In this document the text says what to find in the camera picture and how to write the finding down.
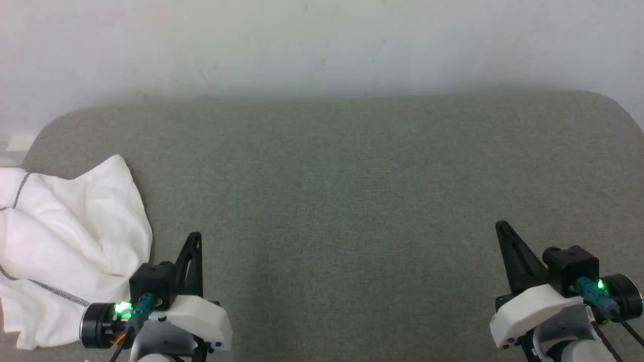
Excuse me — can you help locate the white flat rectangular plate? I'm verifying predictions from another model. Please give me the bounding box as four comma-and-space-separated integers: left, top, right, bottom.
5, 133, 39, 152

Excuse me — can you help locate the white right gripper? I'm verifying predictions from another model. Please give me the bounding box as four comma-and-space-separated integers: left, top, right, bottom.
491, 220, 644, 349

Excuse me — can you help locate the white t-shirt grey stitching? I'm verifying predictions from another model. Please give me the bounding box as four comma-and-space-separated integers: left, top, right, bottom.
0, 154, 153, 350

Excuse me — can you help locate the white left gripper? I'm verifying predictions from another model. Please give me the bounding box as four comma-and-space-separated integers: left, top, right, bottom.
80, 232, 233, 362

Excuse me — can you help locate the grey fabric sofa cushion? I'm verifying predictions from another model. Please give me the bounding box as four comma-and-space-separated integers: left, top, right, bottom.
0, 90, 644, 362

